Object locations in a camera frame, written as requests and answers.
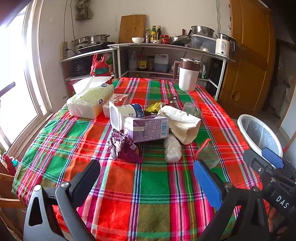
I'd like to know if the clear plastic wrap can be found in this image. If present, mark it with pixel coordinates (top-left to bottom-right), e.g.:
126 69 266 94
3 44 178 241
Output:
164 133 182 163

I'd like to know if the cream paper bag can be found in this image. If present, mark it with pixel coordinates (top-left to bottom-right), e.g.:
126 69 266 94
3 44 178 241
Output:
158 105 201 145

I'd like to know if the purple snack wrapper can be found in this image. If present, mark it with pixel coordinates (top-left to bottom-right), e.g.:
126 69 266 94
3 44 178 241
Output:
108 129 143 164

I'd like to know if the clear plastic cup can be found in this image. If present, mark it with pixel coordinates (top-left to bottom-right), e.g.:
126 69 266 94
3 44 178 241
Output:
183 102 202 119

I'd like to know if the brown coffee stick packet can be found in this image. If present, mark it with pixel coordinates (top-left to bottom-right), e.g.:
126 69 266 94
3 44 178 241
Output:
167 95 181 109

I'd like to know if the white yogurt cup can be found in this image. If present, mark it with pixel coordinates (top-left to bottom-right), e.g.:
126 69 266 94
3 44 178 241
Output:
109 102 144 131

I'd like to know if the purple blueberry milk carton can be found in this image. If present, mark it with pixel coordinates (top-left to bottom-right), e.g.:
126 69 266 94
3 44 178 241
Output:
123 115 169 143

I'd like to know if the white trash bin with bag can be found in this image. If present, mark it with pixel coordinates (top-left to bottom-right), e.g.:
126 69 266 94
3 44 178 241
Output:
237 114 283 158

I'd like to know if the white metal kitchen shelf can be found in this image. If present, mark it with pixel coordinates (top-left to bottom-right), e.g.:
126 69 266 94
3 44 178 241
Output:
61 43 231 99

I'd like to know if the person's right hand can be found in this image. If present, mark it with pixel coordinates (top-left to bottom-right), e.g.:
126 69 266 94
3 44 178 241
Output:
268 206 285 233

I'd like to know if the red green plaid tablecloth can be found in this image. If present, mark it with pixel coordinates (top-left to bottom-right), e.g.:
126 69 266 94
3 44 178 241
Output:
12 78 261 240

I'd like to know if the wooden door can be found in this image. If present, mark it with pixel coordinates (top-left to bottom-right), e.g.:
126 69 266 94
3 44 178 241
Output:
218 1 275 118

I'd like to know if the yellow snack wrapper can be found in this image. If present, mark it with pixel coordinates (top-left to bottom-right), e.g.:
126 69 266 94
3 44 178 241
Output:
144 102 166 116

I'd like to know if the yellow tissue pack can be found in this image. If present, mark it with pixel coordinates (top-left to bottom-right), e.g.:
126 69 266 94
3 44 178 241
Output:
66 76 114 119

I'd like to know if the strawberry milk carton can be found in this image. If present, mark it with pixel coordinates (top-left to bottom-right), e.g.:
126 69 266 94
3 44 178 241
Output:
103 93 130 118

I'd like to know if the white brown thermos jug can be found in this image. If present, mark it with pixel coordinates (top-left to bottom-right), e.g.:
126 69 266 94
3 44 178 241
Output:
173 58 201 92

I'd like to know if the white electric kettle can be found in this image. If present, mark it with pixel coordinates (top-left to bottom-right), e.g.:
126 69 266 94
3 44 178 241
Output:
215 33 236 57

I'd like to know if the red reindeer water bottle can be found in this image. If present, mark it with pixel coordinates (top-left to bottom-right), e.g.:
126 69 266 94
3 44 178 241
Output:
90 53 111 77

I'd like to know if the translucent storage box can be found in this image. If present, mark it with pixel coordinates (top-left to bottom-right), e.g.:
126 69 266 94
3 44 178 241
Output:
191 35 216 54

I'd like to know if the white jerrycan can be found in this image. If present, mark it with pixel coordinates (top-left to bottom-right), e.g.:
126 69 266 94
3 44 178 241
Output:
154 53 169 73

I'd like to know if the steel mixing bowl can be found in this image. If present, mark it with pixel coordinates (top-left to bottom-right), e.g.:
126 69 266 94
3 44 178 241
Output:
191 25 215 38

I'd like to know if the frying pan with lid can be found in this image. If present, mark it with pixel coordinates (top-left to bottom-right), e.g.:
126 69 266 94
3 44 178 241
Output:
170 29 192 47

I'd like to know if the white power strip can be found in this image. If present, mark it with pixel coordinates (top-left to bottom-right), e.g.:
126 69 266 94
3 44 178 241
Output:
60 42 68 60

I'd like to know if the steel steamer pot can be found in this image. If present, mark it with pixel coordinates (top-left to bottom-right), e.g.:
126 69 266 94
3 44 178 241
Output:
71 34 110 51

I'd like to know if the red lid jar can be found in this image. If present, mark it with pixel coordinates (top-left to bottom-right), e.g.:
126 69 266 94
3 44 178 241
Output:
161 35 170 44

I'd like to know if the green sauce bottle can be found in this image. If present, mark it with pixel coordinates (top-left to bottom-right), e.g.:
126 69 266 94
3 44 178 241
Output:
150 25 157 43

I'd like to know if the dark soy sauce bottle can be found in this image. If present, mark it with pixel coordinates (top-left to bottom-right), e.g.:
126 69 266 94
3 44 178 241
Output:
157 26 162 40

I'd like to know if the white ceramic bowl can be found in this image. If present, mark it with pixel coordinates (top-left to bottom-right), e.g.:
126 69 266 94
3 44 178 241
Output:
132 37 145 44

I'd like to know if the wooden cutting board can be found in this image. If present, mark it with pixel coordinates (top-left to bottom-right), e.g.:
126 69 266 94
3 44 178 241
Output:
118 15 146 44

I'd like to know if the hanging cloth bag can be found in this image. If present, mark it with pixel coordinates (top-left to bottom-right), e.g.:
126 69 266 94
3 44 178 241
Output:
76 0 92 21

